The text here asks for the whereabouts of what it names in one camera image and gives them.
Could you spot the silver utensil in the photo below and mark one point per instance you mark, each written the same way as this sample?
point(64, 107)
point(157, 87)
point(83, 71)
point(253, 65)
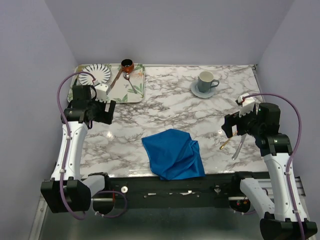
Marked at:
point(235, 155)

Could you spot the brown ceramic pot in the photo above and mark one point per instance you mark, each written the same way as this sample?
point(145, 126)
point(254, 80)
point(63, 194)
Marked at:
point(127, 66)

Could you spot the wooden handled knife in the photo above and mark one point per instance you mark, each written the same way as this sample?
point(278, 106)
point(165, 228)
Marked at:
point(114, 81)

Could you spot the striped white blue plate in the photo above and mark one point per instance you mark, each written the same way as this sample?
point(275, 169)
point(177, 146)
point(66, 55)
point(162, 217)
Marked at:
point(101, 73)

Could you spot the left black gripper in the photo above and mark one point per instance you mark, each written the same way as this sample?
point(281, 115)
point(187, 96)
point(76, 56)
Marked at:
point(105, 117)

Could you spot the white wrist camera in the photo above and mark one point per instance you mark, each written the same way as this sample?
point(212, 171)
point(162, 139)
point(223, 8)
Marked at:
point(247, 104)
point(102, 91)

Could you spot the grey blue saucer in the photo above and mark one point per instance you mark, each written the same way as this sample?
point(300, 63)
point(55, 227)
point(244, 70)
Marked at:
point(203, 95)

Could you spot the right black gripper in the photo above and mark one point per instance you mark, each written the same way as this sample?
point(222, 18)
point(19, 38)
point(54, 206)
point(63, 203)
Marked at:
point(232, 119)

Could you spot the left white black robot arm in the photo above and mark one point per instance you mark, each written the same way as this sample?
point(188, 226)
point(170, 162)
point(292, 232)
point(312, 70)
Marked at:
point(66, 191)

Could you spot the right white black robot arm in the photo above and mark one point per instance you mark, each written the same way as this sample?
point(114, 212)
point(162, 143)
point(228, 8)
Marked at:
point(283, 217)

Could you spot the grey blue mug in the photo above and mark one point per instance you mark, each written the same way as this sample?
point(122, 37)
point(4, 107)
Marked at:
point(206, 82)

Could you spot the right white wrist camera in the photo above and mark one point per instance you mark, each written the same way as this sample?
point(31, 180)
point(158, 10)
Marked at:
point(247, 104)

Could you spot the gold spoon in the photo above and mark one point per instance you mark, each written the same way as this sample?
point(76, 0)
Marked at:
point(227, 141)

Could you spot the silver spoon on tray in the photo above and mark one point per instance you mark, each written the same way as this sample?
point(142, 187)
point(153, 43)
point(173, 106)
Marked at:
point(127, 77)

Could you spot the floral serving tray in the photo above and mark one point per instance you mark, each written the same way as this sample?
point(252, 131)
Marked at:
point(122, 91)

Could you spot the aluminium frame rail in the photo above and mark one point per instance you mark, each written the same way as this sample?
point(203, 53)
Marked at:
point(266, 185)

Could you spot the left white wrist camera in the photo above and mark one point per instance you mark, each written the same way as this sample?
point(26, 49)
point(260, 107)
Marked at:
point(102, 91)

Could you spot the blue satin napkin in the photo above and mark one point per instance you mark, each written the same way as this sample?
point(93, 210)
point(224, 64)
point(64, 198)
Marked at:
point(174, 155)

